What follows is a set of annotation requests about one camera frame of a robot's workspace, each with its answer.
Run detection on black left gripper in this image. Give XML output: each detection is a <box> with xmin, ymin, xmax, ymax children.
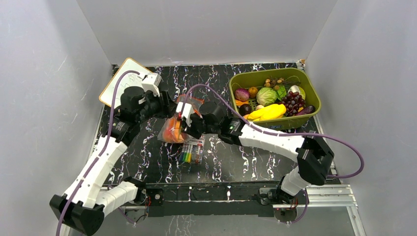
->
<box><xmin>136</xmin><ymin>88</ymin><xmax>179</xmax><ymax>124</ymax></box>

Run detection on clear zip bag orange zipper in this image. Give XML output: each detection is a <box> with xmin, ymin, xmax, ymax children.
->
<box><xmin>157</xmin><ymin>97</ymin><xmax>204</xmax><ymax>144</ymax></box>

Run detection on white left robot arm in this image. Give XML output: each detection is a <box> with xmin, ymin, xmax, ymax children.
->
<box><xmin>49</xmin><ymin>86</ymin><xmax>177</xmax><ymax>236</ymax></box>

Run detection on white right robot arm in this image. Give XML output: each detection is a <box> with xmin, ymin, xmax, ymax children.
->
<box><xmin>176</xmin><ymin>102</ymin><xmax>334</xmax><ymax>205</ymax></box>

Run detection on yellow framed whiteboard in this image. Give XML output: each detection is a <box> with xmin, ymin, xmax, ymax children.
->
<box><xmin>98</xmin><ymin>58</ymin><xmax>154</xmax><ymax>108</ymax></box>

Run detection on dark toy plum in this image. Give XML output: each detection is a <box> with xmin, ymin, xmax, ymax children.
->
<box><xmin>238</xmin><ymin>104</ymin><xmax>252</xmax><ymax>116</ymax></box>

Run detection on pack of coloured markers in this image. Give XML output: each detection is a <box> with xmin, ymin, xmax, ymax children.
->
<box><xmin>179</xmin><ymin>136</ymin><xmax>205</xmax><ymax>164</ymax></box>

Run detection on red toy onion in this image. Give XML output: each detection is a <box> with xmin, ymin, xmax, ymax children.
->
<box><xmin>234</xmin><ymin>88</ymin><xmax>250</xmax><ymax>102</ymax></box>

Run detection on small orange toy fruit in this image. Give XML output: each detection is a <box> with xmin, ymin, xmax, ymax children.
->
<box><xmin>247</xmin><ymin>87</ymin><xmax>258</xmax><ymax>98</ymax></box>

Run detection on toy green cabbage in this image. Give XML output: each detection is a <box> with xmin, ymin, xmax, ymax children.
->
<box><xmin>256</xmin><ymin>87</ymin><xmax>278</xmax><ymax>107</ymax></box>

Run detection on yellow toy banana bunch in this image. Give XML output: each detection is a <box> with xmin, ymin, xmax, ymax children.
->
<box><xmin>247</xmin><ymin>104</ymin><xmax>287</xmax><ymax>121</ymax></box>

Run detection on purple toy grapes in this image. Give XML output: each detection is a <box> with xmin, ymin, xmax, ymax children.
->
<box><xmin>279</xmin><ymin>91</ymin><xmax>306</xmax><ymax>117</ymax></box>

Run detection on purple toy eggplant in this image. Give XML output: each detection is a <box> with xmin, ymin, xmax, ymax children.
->
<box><xmin>296</xmin><ymin>105</ymin><xmax>316</xmax><ymax>116</ymax></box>

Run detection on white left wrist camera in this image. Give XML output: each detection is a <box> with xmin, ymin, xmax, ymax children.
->
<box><xmin>141</xmin><ymin>73</ymin><xmax>162</xmax><ymax>97</ymax></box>

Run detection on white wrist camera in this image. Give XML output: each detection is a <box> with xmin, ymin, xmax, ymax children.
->
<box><xmin>141</xmin><ymin>73</ymin><xmax>162</xmax><ymax>97</ymax></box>
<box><xmin>176</xmin><ymin>102</ymin><xmax>194</xmax><ymax>127</ymax></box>

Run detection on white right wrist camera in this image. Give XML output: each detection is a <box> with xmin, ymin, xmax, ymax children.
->
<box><xmin>176</xmin><ymin>102</ymin><xmax>194</xmax><ymax>127</ymax></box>

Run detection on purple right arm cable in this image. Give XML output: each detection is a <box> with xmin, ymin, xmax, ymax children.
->
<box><xmin>179</xmin><ymin>84</ymin><xmax>365</xmax><ymax>225</ymax></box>

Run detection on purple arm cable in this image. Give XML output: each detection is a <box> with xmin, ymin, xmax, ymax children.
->
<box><xmin>179</xmin><ymin>84</ymin><xmax>365</xmax><ymax>225</ymax></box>
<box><xmin>55</xmin><ymin>70</ymin><xmax>142</xmax><ymax>236</ymax></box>

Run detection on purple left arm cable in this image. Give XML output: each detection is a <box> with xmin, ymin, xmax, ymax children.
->
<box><xmin>55</xmin><ymin>70</ymin><xmax>142</xmax><ymax>236</ymax></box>

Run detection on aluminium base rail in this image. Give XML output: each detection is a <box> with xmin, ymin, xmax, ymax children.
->
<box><xmin>135</xmin><ymin>182</ymin><xmax>357</xmax><ymax>208</ymax></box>

